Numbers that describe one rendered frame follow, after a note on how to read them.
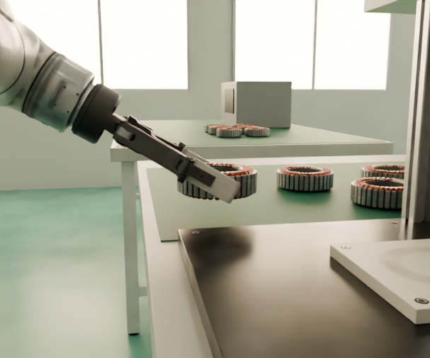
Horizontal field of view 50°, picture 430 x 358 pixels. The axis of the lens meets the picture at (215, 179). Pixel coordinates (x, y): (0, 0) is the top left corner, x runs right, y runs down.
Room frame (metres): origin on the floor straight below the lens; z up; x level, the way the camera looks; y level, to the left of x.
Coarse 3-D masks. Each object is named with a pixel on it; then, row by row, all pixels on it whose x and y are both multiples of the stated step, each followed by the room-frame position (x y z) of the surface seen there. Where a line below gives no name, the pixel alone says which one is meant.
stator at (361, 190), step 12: (360, 180) 0.79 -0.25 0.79; (372, 180) 0.81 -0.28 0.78; (384, 180) 0.81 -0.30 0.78; (396, 180) 0.80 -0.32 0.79; (360, 192) 0.75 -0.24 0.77; (372, 192) 0.74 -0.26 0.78; (384, 192) 0.73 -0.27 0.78; (396, 192) 0.72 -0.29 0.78; (360, 204) 0.76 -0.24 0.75; (372, 204) 0.73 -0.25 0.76; (384, 204) 0.73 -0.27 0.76; (396, 204) 0.73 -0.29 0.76
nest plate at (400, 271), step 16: (416, 240) 0.47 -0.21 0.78; (336, 256) 0.44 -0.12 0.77; (352, 256) 0.42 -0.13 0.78; (368, 256) 0.42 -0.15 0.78; (384, 256) 0.42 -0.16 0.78; (400, 256) 0.42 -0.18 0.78; (416, 256) 0.42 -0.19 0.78; (352, 272) 0.41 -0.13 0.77; (368, 272) 0.38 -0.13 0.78; (384, 272) 0.38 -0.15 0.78; (400, 272) 0.38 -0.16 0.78; (416, 272) 0.38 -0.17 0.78; (384, 288) 0.35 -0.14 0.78; (400, 288) 0.35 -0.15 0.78; (416, 288) 0.35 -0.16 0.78; (400, 304) 0.33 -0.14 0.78; (416, 304) 0.32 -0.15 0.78; (416, 320) 0.31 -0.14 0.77
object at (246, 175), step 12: (216, 168) 0.68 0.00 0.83; (228, 168) 0.67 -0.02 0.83; (240, 168) 0.63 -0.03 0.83; (252, 168) 0.64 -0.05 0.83; (240, 180) 0.60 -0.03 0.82; (252, 180) 0.61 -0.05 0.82; (180, 192) 0.62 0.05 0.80; (192, 192) 0.60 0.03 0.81; (204, 192) 0.59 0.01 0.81; (240, 192) 0.60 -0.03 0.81; (252, 192) 0.61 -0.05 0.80
